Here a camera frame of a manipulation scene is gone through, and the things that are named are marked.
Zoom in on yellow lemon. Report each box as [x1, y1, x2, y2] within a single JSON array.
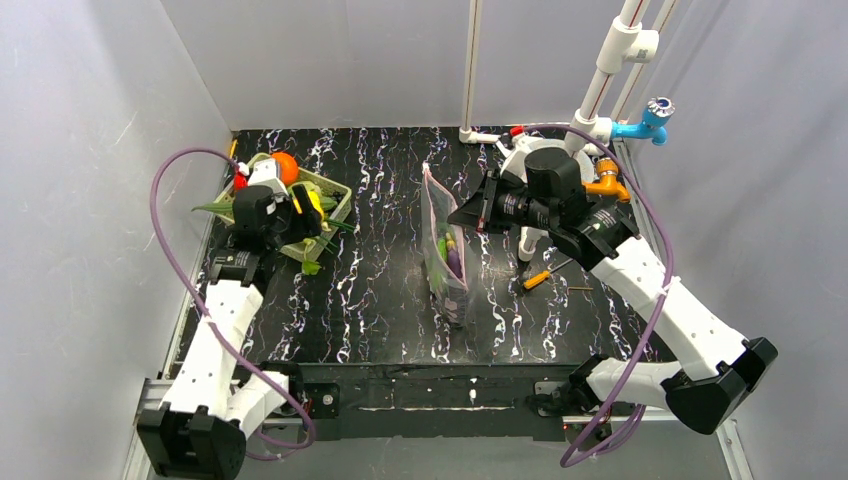
[[307, 191, 326, 224]]

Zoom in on orange fruit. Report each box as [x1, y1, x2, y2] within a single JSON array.
[[271, 152, 300, 186]]

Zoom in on green leafy vegetable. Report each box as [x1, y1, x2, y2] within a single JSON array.
[[434, 235, 450, 289]]

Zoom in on red pepper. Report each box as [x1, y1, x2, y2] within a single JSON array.
[[233, 173, 249, 192]]

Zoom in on clear zip top bag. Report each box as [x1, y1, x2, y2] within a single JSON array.
[[420, 162, 471, 327]]

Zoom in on purple eggplant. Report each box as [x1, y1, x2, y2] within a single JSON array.
[[446, 234, 464, 279]]

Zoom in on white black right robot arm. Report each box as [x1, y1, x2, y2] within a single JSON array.
[[448, 147, 778, 434]]

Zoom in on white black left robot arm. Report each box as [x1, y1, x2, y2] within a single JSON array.
[[137, 185, 324, 479]]

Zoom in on cream perforated plastic basket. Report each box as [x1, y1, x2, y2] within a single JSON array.
[[214, 153, 353, 262]]

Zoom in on green lettuce leaf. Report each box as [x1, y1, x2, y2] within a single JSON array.
[[301, 260, 322, 276]]

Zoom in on green ridged loofah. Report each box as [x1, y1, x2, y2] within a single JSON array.
[[191, 202, 233, 216]]

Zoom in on orange faucet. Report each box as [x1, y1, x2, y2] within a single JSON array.
[[583, 157, 631, 203]]

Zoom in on blue faucet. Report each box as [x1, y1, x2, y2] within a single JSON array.
[[610, 96, 675, 146]]

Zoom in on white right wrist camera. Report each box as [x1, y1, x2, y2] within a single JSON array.
[[497, 126, 550, 181]]

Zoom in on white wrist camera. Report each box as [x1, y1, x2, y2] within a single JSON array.
[[497, 126, 550, 181], [237, 158, 288, 197]]

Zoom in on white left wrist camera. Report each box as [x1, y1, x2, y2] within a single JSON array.
[[237, 158, 288, 197]]

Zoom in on orange handled screwdriver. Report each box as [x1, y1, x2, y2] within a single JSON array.
[[522, 259, 573, 291]]

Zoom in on white pipe frame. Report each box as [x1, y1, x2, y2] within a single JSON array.
[[458, 0, 680, 263]]

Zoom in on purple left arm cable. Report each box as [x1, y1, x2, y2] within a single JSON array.
[[148, 147, 317, 462]]

